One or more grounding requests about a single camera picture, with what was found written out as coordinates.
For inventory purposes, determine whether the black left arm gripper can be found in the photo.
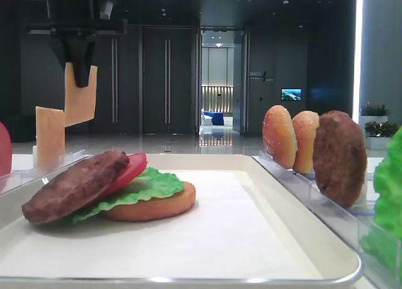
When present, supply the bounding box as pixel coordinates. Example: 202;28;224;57
24;0;128;88

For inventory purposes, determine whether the yellow cheese slice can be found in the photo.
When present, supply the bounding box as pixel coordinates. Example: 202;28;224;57
35;106;65;170
64;62;97;127

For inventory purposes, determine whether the standing yellow cheese slice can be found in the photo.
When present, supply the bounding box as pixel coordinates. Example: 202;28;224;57
35;106;65;170

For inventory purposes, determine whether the standing red tomato slice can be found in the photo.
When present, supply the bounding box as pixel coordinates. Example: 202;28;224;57
0;123;13;176

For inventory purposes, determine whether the tomato slice on tray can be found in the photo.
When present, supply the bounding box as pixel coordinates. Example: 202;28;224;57
93;153;147;203

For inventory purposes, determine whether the meat patty on tray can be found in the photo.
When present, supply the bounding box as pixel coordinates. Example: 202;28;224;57
21;149;129;225

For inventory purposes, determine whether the lettuce leaf on tray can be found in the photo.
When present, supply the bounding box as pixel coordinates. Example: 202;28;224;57
62;168;185;224

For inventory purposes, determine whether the bread slice on tray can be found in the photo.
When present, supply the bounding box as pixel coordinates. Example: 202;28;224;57
99;182;196;222

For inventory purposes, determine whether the far bread bun slice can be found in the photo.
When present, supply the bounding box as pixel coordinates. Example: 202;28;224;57
262;105;298;169

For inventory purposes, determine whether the bread bun slice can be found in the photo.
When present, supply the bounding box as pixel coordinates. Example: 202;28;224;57
292;111;319;174
262;105;298;169

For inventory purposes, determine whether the near bread bun slice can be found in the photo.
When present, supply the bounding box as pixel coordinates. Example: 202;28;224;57
292;111;319;174

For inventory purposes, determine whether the standing brown meat patty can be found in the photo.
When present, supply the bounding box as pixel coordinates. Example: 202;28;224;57
312;111;367;208

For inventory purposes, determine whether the standing green lettuce leaf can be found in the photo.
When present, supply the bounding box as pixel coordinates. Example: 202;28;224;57
361;130;401;276

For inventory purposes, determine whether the dark double door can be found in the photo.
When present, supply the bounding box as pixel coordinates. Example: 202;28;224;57
89;26;197;134

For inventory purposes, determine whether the white serving tray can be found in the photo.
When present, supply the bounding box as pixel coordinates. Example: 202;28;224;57
1;155;362;288

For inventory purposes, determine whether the potted flower planter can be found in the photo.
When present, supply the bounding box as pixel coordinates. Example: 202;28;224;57
359;102;399;150

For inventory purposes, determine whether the clear left holder rail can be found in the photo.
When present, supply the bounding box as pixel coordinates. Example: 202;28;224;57
1;146;89;194

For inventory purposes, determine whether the wall display screen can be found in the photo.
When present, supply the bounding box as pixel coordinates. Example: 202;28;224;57
281;89;302;101

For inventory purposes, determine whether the clear bread holder rail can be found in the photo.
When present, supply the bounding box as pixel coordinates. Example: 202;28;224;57
254;151;401;288

